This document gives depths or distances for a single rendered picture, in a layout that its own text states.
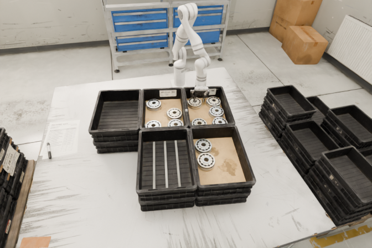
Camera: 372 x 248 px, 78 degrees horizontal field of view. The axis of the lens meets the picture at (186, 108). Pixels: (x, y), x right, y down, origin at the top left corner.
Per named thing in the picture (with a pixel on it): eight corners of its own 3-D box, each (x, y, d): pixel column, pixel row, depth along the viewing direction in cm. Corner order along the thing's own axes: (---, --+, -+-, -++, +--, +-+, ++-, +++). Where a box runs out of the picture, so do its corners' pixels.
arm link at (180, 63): (183, 44, 176) (182, 63, 188) (171, 46, 174) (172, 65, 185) (187, 50, 170) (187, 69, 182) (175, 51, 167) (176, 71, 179)
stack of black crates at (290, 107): (255, 119, 258) (266, 88, 227) (278, 115, 264) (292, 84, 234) (274, 147, 230) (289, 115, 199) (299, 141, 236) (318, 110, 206)
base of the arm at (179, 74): (172, 81, 196) (171, 64, 184) (182, 79, 199) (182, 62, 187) (176, 87, 190) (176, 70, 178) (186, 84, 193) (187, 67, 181)
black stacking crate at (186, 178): (141, 142, 145) (139, 130, 137) (187, 139, 148) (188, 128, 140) (138, 203, 116) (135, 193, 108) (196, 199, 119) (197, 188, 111)
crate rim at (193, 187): (139, 132, 138) (139, 129, 137) (188, 129, 141) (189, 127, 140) (135, 195, 109) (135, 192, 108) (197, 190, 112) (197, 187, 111)
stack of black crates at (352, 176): (298, 182, 202) (320, 152, 171) (326, 175, 208) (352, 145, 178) (330, 230, 174) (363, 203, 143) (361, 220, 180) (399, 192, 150)
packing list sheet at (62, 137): (47, 123, 168) (46, 123, 168) (80, 118, 173) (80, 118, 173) (38, 160, 145) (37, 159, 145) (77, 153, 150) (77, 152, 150)
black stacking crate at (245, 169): (188, 139, 148) (189, 128, 140) (232, 137, 151) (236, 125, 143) (196, 199, 119) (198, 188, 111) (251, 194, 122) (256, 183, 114)
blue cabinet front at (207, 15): (172, 46, 340) (172, 7, 302) (218, 41, 356) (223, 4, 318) (173, 46, 338) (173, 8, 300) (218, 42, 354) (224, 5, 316)
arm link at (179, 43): (174, 29, 154) (187, 27, 157) (169, 53, 179) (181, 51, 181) (178, 40, 151) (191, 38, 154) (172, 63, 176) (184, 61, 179)
